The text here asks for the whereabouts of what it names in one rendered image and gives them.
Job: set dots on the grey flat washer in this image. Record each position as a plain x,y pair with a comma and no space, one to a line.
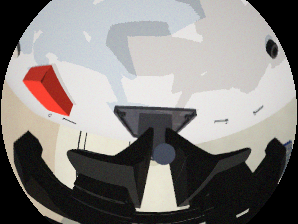
16,52

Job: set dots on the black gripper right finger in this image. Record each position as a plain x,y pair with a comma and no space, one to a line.
193,167

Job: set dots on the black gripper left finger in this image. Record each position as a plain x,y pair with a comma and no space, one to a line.
129,168

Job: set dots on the red rectangular block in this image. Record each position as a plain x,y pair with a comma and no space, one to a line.
45,86

